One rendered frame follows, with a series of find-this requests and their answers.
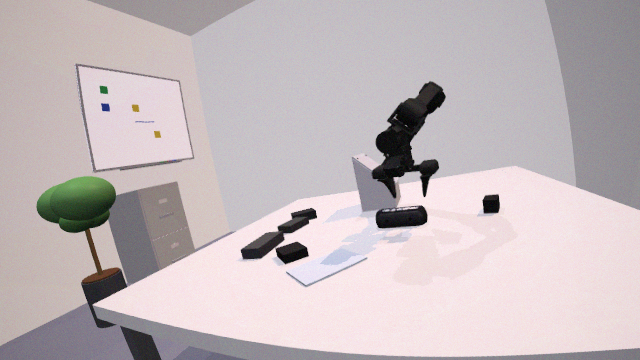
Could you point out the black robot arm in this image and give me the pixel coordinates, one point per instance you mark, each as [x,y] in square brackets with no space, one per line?
[412,113]

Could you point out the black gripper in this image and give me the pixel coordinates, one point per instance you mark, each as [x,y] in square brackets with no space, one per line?
[427,168]

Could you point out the dark grey controller unit with rocker switches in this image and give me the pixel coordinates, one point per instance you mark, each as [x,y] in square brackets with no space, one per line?
[400,217]

